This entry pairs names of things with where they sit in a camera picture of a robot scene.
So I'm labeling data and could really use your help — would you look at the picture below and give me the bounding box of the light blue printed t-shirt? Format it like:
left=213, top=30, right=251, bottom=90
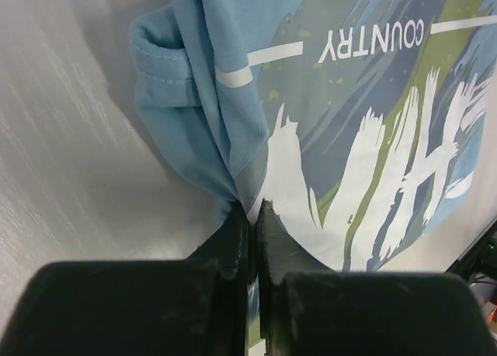
left=127, top=0, right=497, bottom=356

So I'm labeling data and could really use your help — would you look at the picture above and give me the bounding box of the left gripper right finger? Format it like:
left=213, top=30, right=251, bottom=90
left=255, top=202, right=496, bottom=355

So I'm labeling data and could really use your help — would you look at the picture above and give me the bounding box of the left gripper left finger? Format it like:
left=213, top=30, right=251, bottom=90
left=1, top=205, right=249, bottom=355

